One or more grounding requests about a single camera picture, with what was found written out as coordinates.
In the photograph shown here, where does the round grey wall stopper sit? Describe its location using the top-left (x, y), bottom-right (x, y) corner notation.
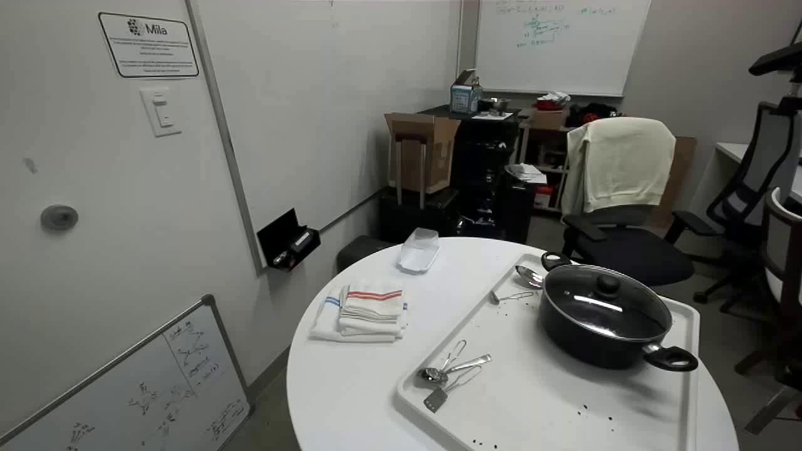
top-left (39, 202), bottom-right (81, 233)

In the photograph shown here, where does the white plastic tray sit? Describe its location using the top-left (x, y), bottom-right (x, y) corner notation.
top-left (392, 247), bottom-right (702, 451)

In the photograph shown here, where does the small grey flat tag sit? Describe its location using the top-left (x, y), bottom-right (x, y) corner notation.
top-left (422, 384), bottom-right (451, 416)

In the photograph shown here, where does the white desk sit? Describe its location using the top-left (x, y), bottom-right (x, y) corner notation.
top-left (715, 137), bottom-right (757, 164)

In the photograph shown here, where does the black case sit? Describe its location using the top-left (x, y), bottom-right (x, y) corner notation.
top-left (377, 186), bottom-right (461, 244)

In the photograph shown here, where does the glass lid black knob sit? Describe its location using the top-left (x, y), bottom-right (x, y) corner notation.
top-left (543, 263), bottom-right (674, 342)

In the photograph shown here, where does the white wall notice sign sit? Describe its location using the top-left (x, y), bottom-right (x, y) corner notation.
top-left (95, 9), bottom-right (203, 79)

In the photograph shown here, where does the white towel blue stripe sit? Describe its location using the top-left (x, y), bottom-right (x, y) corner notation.
top-left (309, 293), bottom-right (406, 345)

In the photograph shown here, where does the small whiteboard with scribbles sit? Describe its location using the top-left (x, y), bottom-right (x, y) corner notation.
top-left (0, 293), bottom-right (254, 451)

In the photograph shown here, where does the blue tissue box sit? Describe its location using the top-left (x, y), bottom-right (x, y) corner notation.
top-left (449, 79), bottom-right (485, 117)

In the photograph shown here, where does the white towel red stripe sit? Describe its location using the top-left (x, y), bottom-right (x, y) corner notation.
top-left (336, 282), bottom-right (411, 340)

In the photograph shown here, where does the wooden shelf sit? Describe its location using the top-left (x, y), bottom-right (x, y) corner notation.
top-left (516, 104), bottom-right (583, 214)

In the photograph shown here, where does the cream cloth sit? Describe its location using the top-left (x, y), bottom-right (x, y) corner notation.
top-left (560, 114), bottom-right (679, 218)

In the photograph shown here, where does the black mesh office chair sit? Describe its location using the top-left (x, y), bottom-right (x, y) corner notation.
top-left (664, 100), bottom-right (798, 307)

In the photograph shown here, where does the black bag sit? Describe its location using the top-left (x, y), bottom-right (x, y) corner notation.
top-left (565, 100), bottom-right (623, 129)

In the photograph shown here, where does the white light switch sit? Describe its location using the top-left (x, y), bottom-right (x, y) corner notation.
top-left (139, 85), bottom-right (184, 140)

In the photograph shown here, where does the large wall whiteboard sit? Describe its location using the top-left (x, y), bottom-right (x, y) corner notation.
top-left (184, 0), bottom-right (466, 275)

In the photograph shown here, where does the black device on stand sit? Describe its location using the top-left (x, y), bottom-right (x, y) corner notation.
top-left (748, 21), bottom-right (802, 114)

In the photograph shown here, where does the clear plastic container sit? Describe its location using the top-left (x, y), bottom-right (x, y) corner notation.
top-left (396, 224), bottom-right (441, 275)

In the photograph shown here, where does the brown cardboard box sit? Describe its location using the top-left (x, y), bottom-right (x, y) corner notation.
top-left (385, 110), bottom-right (464, 198)

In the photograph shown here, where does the black marker tray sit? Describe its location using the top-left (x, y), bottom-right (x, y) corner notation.
top-left (257, 204), bottom-right (325, 272)

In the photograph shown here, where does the whiteboard with green writing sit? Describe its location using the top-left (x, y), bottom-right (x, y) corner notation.
top-left (475, 0), bottom-right (657, 100)

